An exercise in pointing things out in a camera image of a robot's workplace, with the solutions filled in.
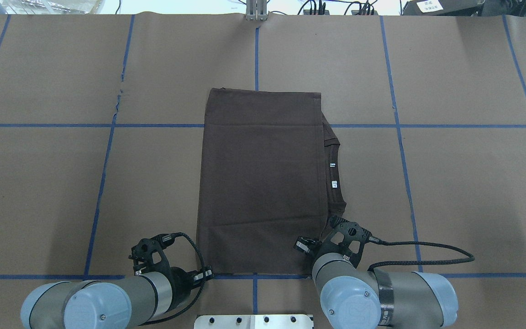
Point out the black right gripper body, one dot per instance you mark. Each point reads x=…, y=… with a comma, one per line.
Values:
x=309, y=245

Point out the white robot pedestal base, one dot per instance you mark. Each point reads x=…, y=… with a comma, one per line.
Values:
x=255, y=321

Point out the dark brown t-shirt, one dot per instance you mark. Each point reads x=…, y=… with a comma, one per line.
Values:
x=264, y=180

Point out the black box with white label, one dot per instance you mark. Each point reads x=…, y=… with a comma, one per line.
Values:
x=443, y=8

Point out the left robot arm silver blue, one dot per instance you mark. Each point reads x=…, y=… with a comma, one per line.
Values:
x=92, y=304

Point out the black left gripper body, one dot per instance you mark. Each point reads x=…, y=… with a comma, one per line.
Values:
x=180, y=278

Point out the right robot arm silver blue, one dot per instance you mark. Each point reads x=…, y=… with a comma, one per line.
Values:
x=354, y=299

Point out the aluminium frame post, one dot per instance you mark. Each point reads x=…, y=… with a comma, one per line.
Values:
x=256, y=10

